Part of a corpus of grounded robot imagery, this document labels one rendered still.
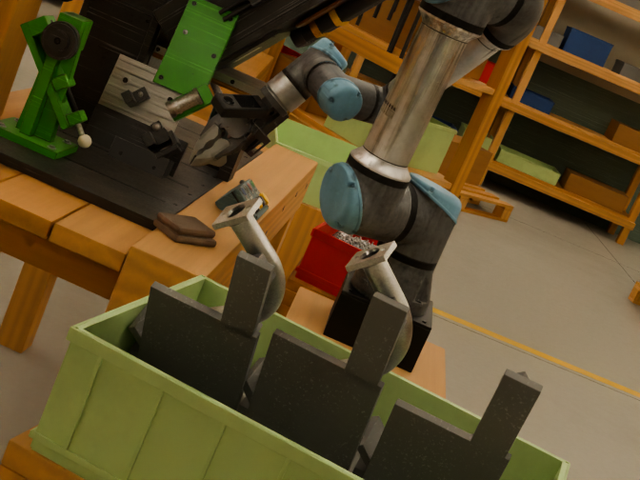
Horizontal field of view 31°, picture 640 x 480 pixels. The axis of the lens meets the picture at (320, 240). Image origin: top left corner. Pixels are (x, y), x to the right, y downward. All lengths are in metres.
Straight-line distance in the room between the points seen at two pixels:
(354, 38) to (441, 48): 3.34
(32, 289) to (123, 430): 2.23
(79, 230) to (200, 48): 0.68
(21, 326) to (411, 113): 1.98
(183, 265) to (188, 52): 0.71
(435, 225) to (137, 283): 0.53
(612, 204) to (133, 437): 10.08
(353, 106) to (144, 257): 0.50
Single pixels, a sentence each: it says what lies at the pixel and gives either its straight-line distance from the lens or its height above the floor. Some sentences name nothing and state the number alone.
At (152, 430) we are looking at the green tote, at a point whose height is 0.89.
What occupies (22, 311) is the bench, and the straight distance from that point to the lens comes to 3.68.
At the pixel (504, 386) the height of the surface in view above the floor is 1.12.
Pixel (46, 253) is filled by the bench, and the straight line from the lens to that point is 2.17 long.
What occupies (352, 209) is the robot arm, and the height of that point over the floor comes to 1.10.
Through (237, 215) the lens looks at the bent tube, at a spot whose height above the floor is 1.16.
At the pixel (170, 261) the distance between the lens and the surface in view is 2.02.
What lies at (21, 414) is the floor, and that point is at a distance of 3.37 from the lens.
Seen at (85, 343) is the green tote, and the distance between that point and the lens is 1.44.
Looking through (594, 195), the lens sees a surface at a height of 0.32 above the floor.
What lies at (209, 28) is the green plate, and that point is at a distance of 2.62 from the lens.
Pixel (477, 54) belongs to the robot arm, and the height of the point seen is 1.41.
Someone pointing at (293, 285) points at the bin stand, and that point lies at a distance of 2.57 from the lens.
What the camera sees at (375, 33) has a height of 1.20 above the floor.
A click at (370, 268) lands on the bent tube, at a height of 1.17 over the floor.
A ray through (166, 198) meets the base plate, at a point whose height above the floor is 0.90.
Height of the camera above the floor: 1.49
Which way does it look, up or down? 13 degrees down
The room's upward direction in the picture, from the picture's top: 23 degrees clockwise
